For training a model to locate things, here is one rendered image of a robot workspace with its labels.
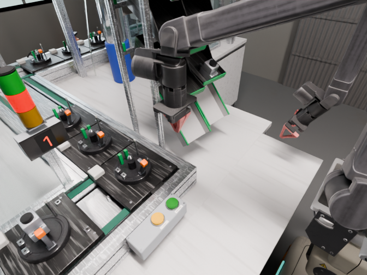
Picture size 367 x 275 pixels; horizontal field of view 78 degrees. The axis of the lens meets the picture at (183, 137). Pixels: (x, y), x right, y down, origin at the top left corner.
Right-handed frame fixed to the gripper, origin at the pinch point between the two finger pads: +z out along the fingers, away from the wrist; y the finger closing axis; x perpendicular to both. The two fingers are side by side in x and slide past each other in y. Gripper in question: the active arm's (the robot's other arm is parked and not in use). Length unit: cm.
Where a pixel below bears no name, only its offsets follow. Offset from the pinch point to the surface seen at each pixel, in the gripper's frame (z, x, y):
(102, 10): -7, -98, -47
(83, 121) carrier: 27, -61, 0
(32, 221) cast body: 14.8, -17.0, 39.2
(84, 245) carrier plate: 26.1, -7.7, 33.6
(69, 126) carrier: 25, -61, 7
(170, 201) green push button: 25.9, 2.0, 7.2
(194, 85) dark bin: 3.1, -13.9, -26.3
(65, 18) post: 0, -127, -38
